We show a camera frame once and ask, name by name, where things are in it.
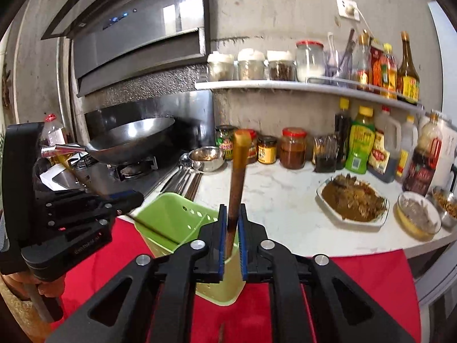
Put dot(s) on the tan speckled object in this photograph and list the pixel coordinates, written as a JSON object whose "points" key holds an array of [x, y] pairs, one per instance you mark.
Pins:
{"points": [[18, 314]]}

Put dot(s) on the dark wall ornament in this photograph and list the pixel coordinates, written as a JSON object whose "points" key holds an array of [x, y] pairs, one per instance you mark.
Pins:
{"points": [[6, 85]]}

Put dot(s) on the cooking oil bottle red cap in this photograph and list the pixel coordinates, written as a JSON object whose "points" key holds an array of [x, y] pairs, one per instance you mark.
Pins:
{"points": [[53, 128]]}

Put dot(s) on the red-lid glass jar white powder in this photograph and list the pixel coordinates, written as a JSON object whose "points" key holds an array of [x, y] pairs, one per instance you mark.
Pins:
{"points": [[310, 64]]}

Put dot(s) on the white wall shelf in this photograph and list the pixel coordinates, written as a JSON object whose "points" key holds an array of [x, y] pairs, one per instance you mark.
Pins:
{"points": [[267, 85]]}

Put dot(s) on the small steel bowl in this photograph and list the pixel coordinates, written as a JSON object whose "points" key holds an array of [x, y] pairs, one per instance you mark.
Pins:
{"points": [[207, 160]]}

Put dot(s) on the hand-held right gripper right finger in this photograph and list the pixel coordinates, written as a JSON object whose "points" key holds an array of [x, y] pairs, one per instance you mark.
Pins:
{"points": [[244, 243]]}

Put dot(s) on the red seasoning packet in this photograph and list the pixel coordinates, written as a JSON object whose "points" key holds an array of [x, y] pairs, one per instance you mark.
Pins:
{"points": [[376, 68]]}

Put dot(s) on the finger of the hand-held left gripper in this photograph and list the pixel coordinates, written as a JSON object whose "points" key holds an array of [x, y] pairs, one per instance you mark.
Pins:
{"points": [[82, 223], [121, 197]]}

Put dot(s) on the dark sauce jug red cap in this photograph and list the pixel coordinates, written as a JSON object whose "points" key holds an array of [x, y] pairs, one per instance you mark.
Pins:
{"points": [[383, 153]]}

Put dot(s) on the clear container dark contents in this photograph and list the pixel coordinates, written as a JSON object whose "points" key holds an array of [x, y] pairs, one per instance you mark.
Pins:
{"points": [[325, 157]]}

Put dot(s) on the dark soy bottle yellow cap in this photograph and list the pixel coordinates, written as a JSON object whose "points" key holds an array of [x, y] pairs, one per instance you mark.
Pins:
{"points": [[342, 135]]}

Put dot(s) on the small orange-cap sauce bottle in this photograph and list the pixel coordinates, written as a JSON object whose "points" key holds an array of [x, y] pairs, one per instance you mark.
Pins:
{"points": [[362, 68]]}

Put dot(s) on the steel bowl of food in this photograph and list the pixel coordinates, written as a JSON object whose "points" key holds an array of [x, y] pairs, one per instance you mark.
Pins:
{"points": [[446, 207]]}

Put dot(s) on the tall brown vinegar bottle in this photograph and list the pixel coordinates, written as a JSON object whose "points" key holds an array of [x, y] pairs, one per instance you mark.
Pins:
{"points": [[408, 78]]}

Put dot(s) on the orange oil bottle yellow cap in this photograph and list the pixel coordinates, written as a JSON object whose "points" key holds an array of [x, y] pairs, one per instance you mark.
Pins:
{"points": [[389, 75]]}

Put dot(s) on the steel gas stove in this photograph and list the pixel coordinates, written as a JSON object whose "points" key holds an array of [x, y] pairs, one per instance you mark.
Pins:
{"points": [[107, 182]]}

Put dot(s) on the green bottle yellow cap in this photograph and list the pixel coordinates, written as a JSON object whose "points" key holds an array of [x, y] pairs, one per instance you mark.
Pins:
{"points": [[360, 143]]}

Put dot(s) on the green-label jar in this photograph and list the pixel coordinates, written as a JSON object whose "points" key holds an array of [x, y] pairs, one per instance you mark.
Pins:
{"points": [[225, 144]]}

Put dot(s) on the white wall socket with plug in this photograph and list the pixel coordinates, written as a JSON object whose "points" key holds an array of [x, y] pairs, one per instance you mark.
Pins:
{"points": [[346, 7]]}

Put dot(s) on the white plate of brown food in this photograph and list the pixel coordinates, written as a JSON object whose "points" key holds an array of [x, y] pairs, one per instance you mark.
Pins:
{"points": [[351, 200]]}

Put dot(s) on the steel wok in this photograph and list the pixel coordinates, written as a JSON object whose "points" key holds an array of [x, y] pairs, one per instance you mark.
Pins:
{"points": [[135, 139]]}

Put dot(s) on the person's left hand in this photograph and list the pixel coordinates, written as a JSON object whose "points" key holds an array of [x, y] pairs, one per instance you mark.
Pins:
{"points": [[51, 288]]}

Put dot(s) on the white kitchen appliance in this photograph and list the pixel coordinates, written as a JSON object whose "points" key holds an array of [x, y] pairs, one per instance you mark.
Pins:
{"points": [[448, 150]]}

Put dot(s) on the clear cup with utensils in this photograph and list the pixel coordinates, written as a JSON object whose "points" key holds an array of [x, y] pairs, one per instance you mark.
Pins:
{"points": [[337, 64]]}

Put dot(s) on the clear jug yellow cap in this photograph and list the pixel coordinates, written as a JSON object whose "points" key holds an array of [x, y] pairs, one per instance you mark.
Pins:
{"points": [[407, 150]]}

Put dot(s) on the grey range hood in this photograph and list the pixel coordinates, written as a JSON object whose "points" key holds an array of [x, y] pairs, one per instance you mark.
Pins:
{"points": [[135, 43]]}

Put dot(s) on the red-lid jar brown paste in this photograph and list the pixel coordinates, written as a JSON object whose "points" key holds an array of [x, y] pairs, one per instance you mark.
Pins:
{"points": [[292, 150]]}

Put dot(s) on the yellow-label jar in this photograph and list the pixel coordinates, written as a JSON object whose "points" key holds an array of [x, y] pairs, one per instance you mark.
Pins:
{"points": [[267, 152]]}

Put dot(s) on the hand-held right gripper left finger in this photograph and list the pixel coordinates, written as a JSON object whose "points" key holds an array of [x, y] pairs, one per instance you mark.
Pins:
{"points": [[222, 243]]}

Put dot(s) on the white-lid spice jar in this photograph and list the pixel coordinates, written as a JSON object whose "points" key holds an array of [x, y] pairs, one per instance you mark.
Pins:
{"points": [[251, 66], [282, 68], [220, 68]]}

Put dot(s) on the red tablecloth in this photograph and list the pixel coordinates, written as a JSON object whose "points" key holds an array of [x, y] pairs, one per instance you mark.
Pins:
{"points": [[357, 275]]}

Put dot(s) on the small red-lid sauce jar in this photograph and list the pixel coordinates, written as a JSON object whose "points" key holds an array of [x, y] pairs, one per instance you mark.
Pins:
{"points": [[252, 148]]}

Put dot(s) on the yellow bowl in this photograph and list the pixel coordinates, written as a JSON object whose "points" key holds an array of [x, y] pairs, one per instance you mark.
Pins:
{"points": [[417, 218]]}

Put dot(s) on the green plastic utensil holder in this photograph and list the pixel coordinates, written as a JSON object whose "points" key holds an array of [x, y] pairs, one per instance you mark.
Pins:
{"points": [[171, 218]]}

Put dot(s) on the pile of steel chopsticks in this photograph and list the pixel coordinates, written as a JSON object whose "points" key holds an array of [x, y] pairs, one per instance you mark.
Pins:
{"points": [[185, 184]]}

